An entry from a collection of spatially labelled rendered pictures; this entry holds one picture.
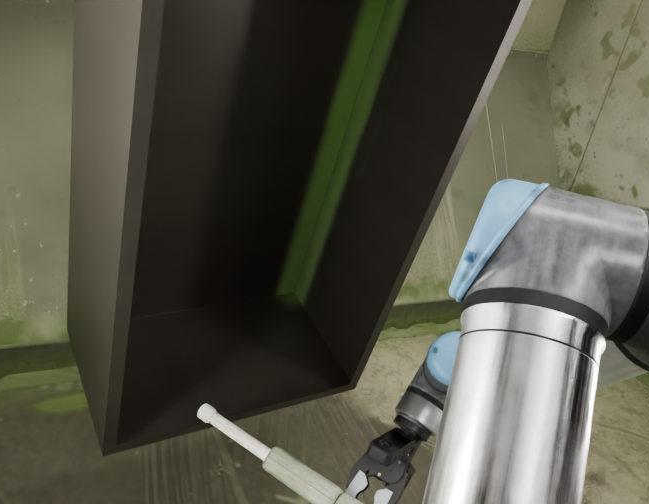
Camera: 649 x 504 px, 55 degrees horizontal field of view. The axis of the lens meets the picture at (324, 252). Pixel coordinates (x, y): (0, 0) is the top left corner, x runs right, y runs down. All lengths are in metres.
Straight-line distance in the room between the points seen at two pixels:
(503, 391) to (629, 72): 2.56
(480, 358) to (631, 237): 0.15
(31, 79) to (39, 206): 0.41
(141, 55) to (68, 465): 1.35
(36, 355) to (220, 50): 1.26
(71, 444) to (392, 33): 1.39
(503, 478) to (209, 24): 0.96
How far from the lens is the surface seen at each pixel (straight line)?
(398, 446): 1.14
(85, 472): 1.91
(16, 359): 2.17
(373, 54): 1.39
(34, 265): 2.15
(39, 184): 2.18
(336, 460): 1.99
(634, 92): 2.95
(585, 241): 0.53
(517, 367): 0.49
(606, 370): 0.77
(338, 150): 1.50
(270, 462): 1.20
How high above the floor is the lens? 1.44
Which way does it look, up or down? 27 degrees down
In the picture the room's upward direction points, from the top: 11 degrees clockwise
